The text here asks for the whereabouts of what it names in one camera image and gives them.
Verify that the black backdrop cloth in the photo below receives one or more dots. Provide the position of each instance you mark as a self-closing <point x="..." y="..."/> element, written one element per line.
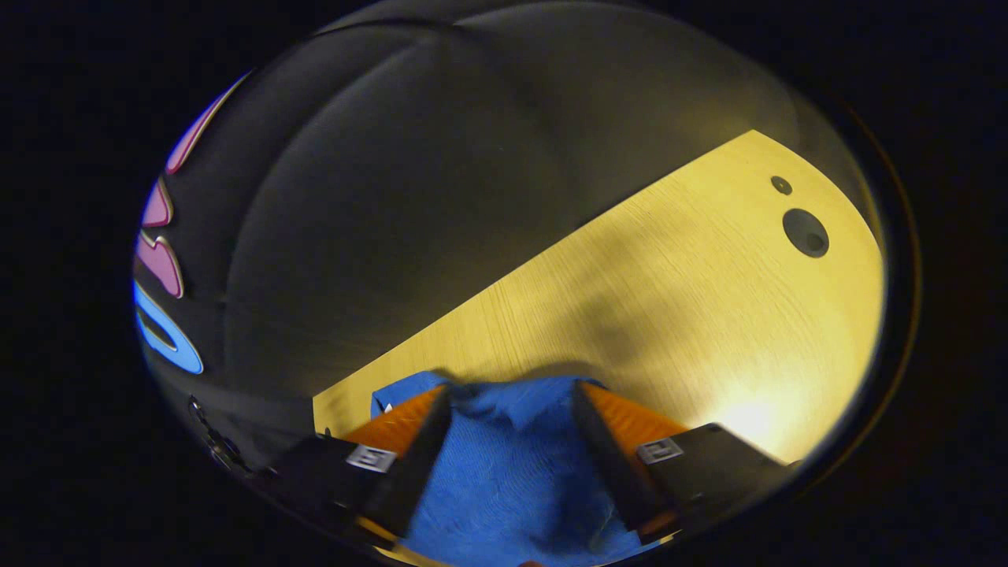
<point x="394" y="197"/>

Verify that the blue button-up shirt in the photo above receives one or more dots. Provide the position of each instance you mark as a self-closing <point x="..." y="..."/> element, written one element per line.
<point x="512" y="480"/>

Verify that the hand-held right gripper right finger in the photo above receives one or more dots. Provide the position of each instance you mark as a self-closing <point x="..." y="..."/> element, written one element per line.
<point x="602" y="457"/>

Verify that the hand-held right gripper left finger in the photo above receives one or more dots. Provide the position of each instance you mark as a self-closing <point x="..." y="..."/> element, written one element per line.
<point x="417" y="465"/>

